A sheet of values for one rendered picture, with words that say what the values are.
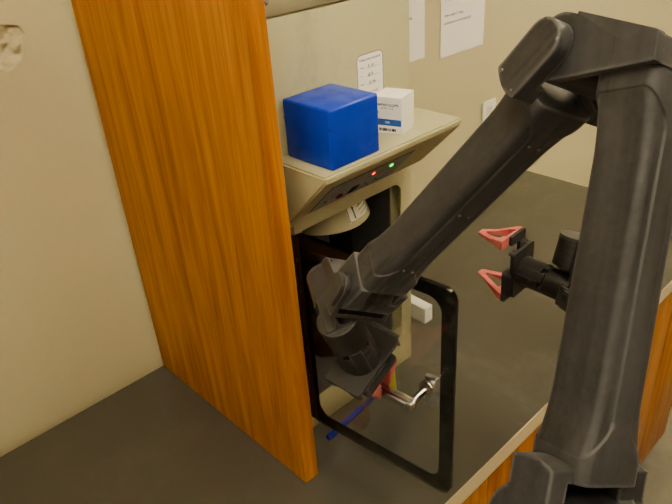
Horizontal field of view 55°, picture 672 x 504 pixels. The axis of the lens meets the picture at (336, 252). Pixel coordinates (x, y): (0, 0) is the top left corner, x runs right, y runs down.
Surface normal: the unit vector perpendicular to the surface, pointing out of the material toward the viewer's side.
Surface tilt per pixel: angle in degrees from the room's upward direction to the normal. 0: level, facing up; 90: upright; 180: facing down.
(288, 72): 90
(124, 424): 0
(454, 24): 90
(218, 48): 90
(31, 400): 90
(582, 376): 64
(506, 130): 72
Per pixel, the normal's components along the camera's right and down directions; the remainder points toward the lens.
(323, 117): -0.72, 0.39
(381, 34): 0.69, 0.32
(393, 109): -0.48, 0.47
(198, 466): -0.07, -0.87
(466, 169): -0.87, -0.11
